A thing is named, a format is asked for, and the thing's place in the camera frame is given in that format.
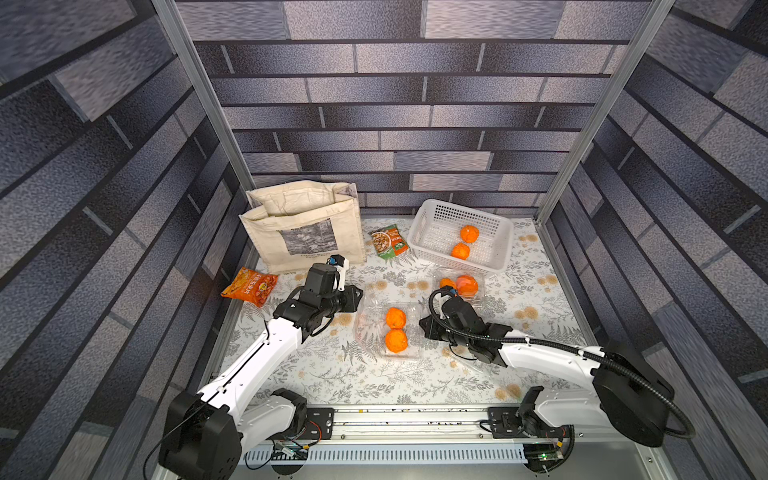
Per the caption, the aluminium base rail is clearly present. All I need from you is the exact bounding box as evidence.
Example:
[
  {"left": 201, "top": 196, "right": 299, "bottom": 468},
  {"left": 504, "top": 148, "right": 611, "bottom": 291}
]
[{"left": 209, "top": 403, "right": 601, "bottom": 466}]

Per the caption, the green red snack packet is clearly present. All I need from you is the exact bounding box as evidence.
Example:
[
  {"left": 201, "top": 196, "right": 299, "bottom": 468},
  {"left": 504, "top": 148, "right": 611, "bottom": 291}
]
[{"left": 369, "top": 224, "right": 409, "bottom": 260}]

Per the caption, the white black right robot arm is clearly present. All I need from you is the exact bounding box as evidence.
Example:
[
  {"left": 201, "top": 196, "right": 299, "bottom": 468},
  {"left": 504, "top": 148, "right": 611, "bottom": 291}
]
[{"left": 419, "top": 287, "right": 696, "bottom": 447}]

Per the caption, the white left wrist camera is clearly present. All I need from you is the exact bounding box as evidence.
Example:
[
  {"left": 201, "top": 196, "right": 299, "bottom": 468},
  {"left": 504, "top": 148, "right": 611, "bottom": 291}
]
[{"left": 327, "top": 254, "right": 349, "bottom": 291}]

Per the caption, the right aluminium frame post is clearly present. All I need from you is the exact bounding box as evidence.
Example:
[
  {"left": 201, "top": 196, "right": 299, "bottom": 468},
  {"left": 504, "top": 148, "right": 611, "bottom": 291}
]
[{"left": 535, "top": 0, "right": 675, "bottom": 227}]

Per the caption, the orange instant noodle packet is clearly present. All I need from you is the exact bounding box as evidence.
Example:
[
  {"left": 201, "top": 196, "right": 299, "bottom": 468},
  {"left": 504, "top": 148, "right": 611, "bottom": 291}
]
[{"left": 221, "top": 267, "right": 279, "bottom": 308}]

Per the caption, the black corrugated cable conduit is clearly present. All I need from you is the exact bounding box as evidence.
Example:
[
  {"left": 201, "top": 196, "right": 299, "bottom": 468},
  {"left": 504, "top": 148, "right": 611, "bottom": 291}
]
[{"left": 427, "top": 286, "right": 697, "bottom": 442}]

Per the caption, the aluminium frame post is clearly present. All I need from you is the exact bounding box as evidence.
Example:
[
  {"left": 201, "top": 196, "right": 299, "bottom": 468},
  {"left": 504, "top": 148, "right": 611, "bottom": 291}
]
[
  {"left": 152, "top": 0, "right": 256, "bottom": 191},
  {"left": 535, "top": 0, "right": 675, "bottom": 227}
]

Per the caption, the white plastic mesh basket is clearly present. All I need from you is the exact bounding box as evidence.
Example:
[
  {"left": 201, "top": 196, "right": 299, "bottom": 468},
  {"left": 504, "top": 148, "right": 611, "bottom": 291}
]
[{"left": 407, "top": 199, "right": 513, "bottom": 274}]

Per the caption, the clear plastic clamshell container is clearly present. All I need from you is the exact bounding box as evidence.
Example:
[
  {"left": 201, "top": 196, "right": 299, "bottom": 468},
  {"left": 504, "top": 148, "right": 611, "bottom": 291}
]
[
  {"left": 355, "top": 303, "right": 425, "bottom": 361},
  {"left": 433, "top": 268, "right": 487, "bottom": 303}
]

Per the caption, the cream canvas Monet tote bag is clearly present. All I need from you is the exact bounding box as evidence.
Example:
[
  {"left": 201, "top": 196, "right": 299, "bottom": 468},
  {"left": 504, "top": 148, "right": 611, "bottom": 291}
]
[{"left": 239, "top": 180, "right": 366, "bottom": 274}]

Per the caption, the left aluminium frame post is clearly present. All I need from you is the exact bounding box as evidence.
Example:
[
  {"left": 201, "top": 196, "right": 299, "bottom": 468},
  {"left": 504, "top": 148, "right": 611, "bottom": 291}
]
[{"left": 152, "top": 0, "right": 256, "bottom": 191}]

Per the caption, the orange mandarin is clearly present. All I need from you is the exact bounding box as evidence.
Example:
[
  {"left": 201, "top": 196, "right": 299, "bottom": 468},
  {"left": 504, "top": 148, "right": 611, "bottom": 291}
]
[
  {"left": 451, "top": 242, "right": 471, "bottom": 260},
  {"left": 455, "top": 275, "right": 479, "bottom": 298},
  {"left": 385, "top": 308, "right": 407, "bottom": 330},
  {"left": 439, "top": 278, "right": 457, "bottom": 290},
  {"left": 385, "top": 329, "right": 409, "bottom": 354},
  {"left": 460, "top": 225, "right": 480, "bottom": 244}
]

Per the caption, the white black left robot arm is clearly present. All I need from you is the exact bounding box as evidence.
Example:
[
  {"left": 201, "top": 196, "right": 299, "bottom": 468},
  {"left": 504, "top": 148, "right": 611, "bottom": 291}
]
[{"left": 155, "top": 255, "right": 363, "bottom": 479}]

